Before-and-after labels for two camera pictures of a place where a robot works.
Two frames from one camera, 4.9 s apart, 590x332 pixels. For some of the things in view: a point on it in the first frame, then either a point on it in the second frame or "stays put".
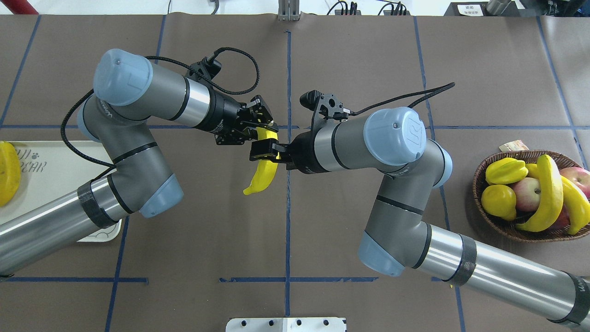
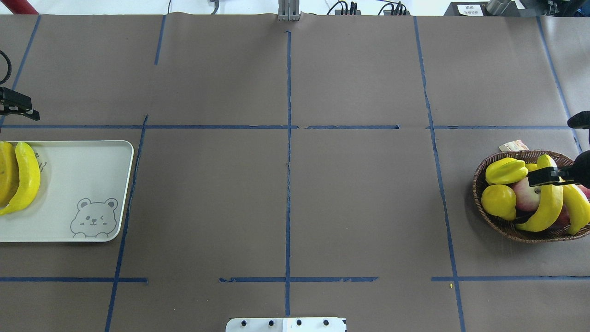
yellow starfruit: [505, 170] stays put
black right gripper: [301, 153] to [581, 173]
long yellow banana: [551, 197] stays put
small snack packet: [515, 145] stays put
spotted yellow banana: [10, 174] stays put
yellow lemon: [499, 201] stays put
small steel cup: [497, 7] stays put
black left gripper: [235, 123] to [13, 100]
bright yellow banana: [268, 168] to [29, 176]
